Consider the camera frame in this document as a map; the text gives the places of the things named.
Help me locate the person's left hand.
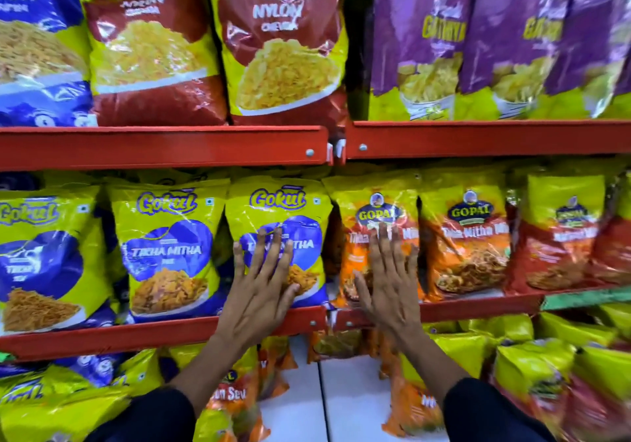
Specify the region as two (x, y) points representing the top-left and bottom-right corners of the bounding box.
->
(216, 227), (302, 351)

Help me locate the person's right hand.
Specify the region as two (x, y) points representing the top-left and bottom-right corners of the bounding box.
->
(352, 222), (426, 347)

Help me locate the yellow orange snack packet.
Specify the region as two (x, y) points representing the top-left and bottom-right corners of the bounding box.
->
(307, 329), (369, 364)
(193, 345), (272, 442)
(323, 174), (426, 307)
(418, 171), (512, 302)
(381, 332), (490, 438)
(257, 336), (298, 401)

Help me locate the yellow blue snack packet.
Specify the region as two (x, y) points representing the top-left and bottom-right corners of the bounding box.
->
(107, 179), (231, 323)
(0, 185), (115, 336)
(225, 175), (334, 309)
(0, 348), (164, 442)

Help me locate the person's right forearm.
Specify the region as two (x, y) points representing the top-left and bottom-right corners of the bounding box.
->
(393, 331), (476, 408)

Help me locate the person's left forearm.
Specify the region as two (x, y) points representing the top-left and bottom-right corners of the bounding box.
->
(169, 331), (263, 417)

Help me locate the yellow green snack packet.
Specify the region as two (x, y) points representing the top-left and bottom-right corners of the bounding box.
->
(458, 314), (535, 345)
(535, 311), (621, 350)

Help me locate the white shelf board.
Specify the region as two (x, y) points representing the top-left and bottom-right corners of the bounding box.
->
(319, 355), (450, 442)
(258, 336), (330, 442)

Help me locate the yellow red snack packet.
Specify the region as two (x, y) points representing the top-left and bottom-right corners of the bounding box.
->
(561, 344), (631, 442)
(507, 173), (608, 295)
(492, 338), (577, 432)
(591, 173), (631, 286)

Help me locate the person's dark right sleeve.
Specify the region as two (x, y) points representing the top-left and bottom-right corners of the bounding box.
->
(442, 377), (558, 442)

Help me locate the person's dark sleeve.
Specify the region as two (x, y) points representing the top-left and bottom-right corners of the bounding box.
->
(442, 377), (558, 442)
(84, 387), (198, 442)

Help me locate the green shelf label strip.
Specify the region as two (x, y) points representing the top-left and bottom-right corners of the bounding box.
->
(541, 287), (631, 312)

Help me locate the person's dark left sleeve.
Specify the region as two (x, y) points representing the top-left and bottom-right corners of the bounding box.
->
(84, 387), (198, 442)

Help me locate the large purple snack packet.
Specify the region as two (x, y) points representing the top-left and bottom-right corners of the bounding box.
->
(455, 0), (568, 121)
(367, 0), (478, 122)
(540, 0), (631, 120)

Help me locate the large red snack packet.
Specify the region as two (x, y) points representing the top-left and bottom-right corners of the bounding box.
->
(78, 0), (228, 128)
(204, 0), (352, 129)

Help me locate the large blue snack packet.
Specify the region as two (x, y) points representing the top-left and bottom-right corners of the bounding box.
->
(0, 0), (97, 128)

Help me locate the red metal shelf rail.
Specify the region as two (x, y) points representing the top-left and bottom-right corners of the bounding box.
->
(333, 286), (631, 332)
(0, 126), (330, 172)
(0, 305), (328, 362)
(345, 120), (631, 161)

